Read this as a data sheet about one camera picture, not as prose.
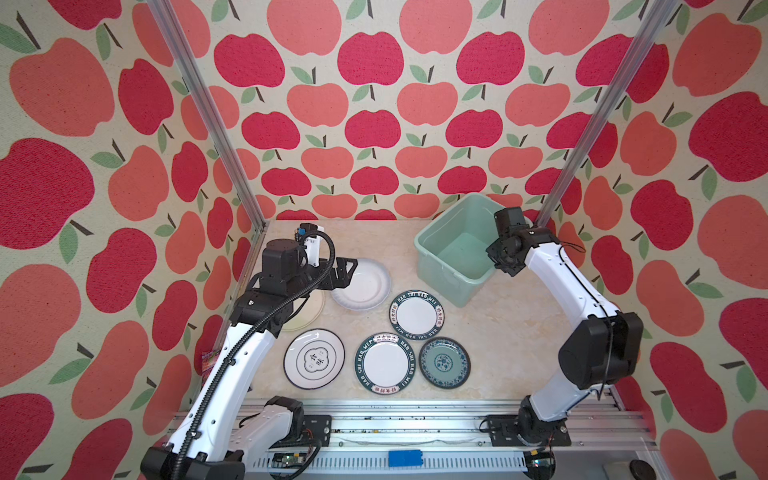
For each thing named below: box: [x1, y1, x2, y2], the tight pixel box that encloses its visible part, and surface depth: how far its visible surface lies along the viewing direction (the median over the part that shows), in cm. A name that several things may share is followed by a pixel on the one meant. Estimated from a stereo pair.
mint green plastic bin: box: [414, 193, 506, 308], surface depth 103 cm
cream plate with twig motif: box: [281, 289, 330, 332], surface depth 95 cm
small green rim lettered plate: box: [388, 289, 445, 341], surface depth 98 cm
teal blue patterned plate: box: [419, 337, 471, 390], surface depth 87 cm
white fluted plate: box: [332, 258, 391, 311], surface depth 101 cm
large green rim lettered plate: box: [354, 332, 416, 395], surface depth 87 cm
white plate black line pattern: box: [283, 328, 346, 390], surface depth 88 cm
